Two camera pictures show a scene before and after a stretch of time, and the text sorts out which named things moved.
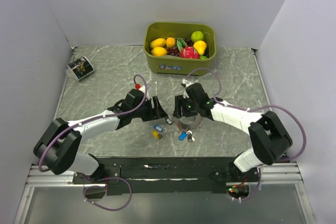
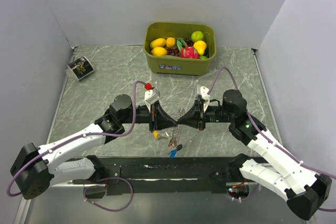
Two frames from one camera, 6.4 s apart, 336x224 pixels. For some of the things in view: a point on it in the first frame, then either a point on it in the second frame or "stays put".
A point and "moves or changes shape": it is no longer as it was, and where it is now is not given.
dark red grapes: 174,51 stays put
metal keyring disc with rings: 185,126 moves or changes shape
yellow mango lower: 159,51 stays put
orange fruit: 170,42 stays put
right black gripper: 180,101 to 196,114
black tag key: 168,120 moves or changes shape
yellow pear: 200,46 stays put
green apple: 197,35 stays put
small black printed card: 81,67 stays put
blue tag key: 182,136 to 172,153
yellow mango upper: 157,42 stays put
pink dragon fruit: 189,52 stays put
